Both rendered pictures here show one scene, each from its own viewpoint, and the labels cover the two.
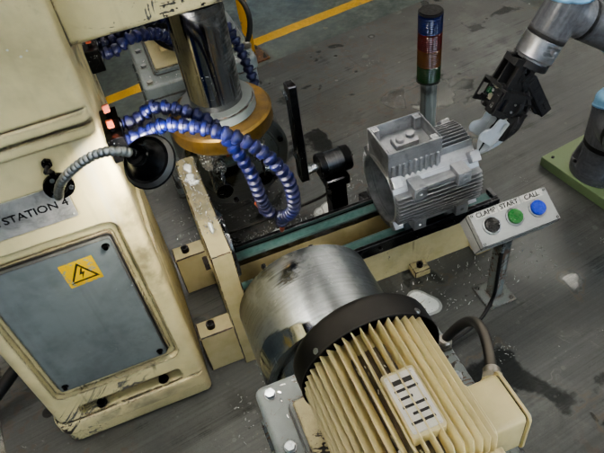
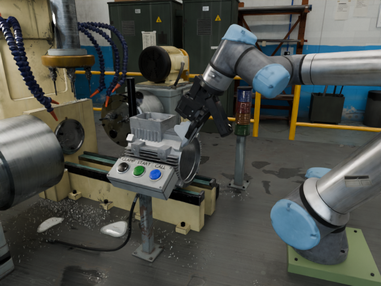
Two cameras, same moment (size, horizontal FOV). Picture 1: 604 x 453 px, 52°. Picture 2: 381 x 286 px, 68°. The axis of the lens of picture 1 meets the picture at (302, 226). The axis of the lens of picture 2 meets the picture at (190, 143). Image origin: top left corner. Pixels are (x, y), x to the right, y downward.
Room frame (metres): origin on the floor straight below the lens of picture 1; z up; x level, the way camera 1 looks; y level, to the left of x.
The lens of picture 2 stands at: (0.36, -0.92, 1.37)
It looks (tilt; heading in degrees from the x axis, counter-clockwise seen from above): 19 degrees down; 40
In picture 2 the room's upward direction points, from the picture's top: straight up
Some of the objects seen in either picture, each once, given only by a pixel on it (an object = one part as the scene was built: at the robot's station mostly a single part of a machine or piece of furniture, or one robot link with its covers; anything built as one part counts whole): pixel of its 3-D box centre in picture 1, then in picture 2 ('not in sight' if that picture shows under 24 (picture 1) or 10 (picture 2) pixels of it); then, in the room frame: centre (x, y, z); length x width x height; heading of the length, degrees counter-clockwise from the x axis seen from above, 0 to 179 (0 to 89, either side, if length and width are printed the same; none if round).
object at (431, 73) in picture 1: (428, 71); (242, 128); (1.33, -0.38, 1.05); 0.06 x 0.06 x 0.04
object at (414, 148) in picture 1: (404, 146); (153, 126); (0.98, -0.24, 1.11); 0.12 x 0.11 x 0.07; 103
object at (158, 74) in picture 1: (202, 97); (164, 114); (1.49, 0.21, 0.99); 0.35 x 0.31 x 0.37; 14
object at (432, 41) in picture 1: (430, 39); (243, 106); (1.33, -0.38, 1.14); 0.06 x 0.06 x 0.04
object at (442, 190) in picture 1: (420, 173); (164, 154); (0.99, -0.28, 1.02); 0.20 x 0.19 x 0.19; 103
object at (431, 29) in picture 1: (430, 22); (244, 95); (1.33, -0.38, 1.19); 0.06 x 0.06 x 0.04
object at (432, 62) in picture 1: (429, 55); (242, 117); (1.33, -0.38, 1.10); 0.06 x 0.06 x 0.04
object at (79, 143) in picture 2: (227, 243); (70, 137); (0.89, 0.16, 1.02); 0.15 x 0.02 x 0.15; 14
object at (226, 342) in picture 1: (203, 266); (60, 144); (0.87, 0.22, 0.97); 0.30 x 0.11 x 0.34; 14
